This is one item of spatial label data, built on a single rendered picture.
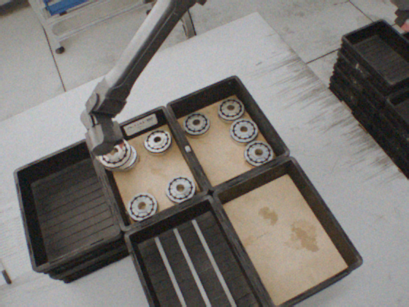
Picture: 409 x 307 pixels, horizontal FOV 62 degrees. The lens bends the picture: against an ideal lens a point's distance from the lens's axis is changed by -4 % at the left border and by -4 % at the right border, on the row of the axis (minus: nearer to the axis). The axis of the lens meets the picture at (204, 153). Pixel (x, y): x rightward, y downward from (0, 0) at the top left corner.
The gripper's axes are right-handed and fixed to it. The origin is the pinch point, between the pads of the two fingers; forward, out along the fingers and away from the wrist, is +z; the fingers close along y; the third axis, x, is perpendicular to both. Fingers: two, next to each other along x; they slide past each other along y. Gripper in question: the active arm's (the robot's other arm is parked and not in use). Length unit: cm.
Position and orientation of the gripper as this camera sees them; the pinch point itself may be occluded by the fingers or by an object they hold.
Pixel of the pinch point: (112, 149)
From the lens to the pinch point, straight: 112.9
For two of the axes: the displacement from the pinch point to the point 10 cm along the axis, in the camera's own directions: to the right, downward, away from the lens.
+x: -4.0, -8.1, 4.4
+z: 0.8, 4.5, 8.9
